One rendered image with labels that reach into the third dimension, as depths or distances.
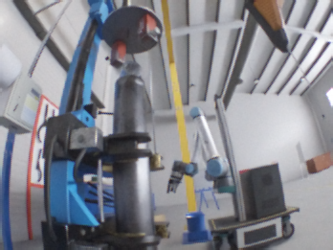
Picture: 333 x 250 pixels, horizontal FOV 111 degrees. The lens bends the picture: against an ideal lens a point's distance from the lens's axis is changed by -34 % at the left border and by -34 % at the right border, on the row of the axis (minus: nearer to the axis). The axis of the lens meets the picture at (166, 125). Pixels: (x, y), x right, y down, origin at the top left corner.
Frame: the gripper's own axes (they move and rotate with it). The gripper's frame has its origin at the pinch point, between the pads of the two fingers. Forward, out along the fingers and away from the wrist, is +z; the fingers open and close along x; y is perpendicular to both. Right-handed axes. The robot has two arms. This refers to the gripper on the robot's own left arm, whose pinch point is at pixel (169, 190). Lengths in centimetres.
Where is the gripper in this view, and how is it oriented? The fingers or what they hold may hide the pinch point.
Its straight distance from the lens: 183.9
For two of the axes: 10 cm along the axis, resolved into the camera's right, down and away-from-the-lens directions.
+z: -2.5, 9.6, -1.5
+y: -9.1, -1.8, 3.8
